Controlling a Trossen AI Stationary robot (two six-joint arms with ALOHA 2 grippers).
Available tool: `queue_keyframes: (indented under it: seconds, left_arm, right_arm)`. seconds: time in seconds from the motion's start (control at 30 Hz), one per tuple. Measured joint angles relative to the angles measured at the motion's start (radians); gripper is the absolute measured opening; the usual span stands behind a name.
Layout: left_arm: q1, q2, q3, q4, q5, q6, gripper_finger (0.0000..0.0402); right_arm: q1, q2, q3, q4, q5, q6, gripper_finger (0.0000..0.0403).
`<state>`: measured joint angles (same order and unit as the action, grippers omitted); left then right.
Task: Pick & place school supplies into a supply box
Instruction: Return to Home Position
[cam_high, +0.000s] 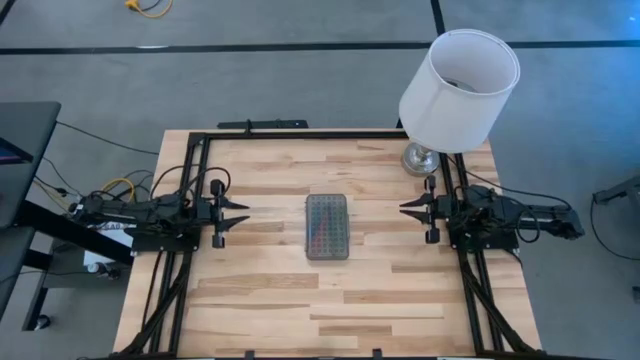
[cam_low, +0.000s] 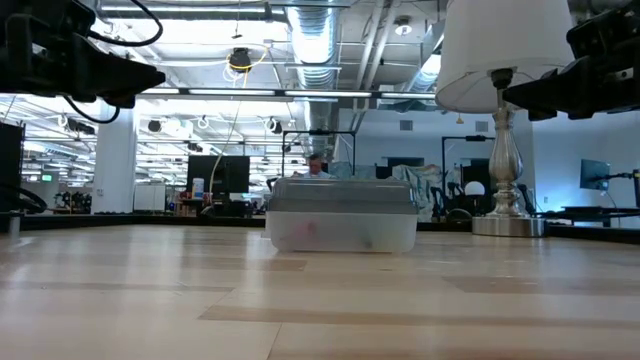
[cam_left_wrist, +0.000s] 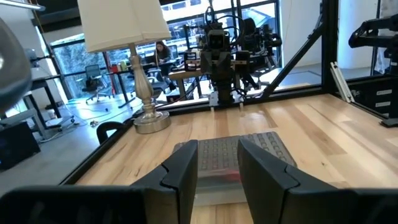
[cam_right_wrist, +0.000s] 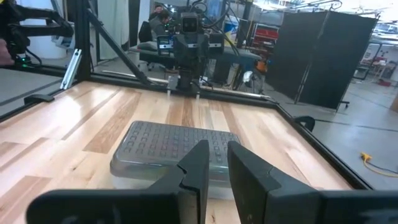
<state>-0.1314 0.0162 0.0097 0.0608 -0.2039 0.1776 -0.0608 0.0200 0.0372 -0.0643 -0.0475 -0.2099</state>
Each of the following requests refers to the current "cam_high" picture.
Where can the dark grey desk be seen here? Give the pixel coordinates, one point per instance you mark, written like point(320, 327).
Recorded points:
point(25, 130)

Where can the black metal table frame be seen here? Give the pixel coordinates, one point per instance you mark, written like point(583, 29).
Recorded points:
point(300, 135)

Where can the white labelled box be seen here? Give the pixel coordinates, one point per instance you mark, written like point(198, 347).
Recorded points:
point(100, 255)

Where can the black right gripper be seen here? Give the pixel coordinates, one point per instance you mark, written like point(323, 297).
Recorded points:
point(442, 212)

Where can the black mount bracket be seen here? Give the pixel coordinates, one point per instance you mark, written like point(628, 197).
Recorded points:
point(265, 124)

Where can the grey translucent box lid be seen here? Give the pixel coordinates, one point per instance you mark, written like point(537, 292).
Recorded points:
point(327, 227)

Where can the dark screen device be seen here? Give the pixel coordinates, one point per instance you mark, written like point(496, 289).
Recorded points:
point(10, 152)

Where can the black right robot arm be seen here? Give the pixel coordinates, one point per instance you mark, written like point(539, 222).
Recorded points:
point(550, 220)

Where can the white shade silver table lamp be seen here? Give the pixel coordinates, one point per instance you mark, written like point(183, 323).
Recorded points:
point(450, 100)

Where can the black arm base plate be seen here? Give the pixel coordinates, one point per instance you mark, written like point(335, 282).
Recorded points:
point(495, 245)
point(160, 245)

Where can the grey stand leg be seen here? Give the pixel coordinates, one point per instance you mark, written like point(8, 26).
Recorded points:
point(620, 192)

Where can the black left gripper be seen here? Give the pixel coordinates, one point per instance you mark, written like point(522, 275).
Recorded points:
point(210, 215)

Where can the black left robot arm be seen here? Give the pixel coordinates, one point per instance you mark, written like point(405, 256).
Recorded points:
point(140, 212)

